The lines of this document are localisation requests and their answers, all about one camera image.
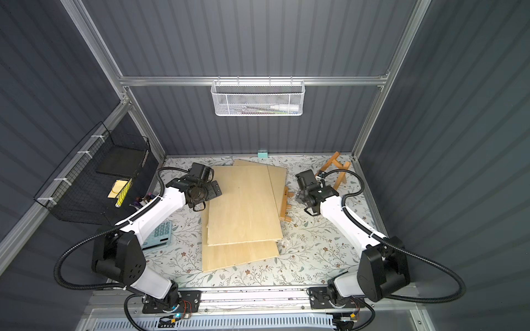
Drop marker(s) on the plywood board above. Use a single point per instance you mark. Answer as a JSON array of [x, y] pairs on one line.
[[278, 178], [246, 211], [225, 256]]

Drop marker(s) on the teal calculator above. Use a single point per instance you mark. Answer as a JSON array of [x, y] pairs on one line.
[[160, 237]]

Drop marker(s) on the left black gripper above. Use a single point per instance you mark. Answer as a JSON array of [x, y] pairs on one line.
[[213, 189]]

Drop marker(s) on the teal wall clip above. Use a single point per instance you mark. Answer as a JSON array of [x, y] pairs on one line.
[[263, 154]]

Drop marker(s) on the aluminium rail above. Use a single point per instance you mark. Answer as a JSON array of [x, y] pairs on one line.
[[279, 299]]

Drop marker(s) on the small wooden easel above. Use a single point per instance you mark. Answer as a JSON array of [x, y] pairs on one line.
[[285, 207]]

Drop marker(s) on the yellow sticky note pad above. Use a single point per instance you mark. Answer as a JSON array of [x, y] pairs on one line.
[[118, 186]]

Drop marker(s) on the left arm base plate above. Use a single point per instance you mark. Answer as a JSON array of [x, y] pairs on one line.
[[187, 301]]

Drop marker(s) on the white marker in basket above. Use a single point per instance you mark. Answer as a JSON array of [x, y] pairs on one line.
[[286, 108]]

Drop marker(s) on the black wire mesh basket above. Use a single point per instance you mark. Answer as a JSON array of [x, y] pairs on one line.
[[77, 191]]

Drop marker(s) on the white wire mesh basket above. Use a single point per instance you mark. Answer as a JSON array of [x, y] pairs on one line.
[[253, 98]]

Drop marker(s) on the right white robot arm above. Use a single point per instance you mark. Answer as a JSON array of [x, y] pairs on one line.
[[382, 270]]

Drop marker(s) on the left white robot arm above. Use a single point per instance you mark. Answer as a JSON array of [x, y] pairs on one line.
[[119, 255]]

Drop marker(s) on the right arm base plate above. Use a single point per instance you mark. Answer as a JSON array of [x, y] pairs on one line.
[[322, 297]]

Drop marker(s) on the pink pen cup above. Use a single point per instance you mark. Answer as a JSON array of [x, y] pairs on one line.
[[140, 202]]

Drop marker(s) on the wooden easel frame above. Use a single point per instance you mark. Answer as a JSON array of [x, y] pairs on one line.
[[335, 163]]

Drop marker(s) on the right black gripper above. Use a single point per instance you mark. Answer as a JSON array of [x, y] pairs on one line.
[[308, 203]]

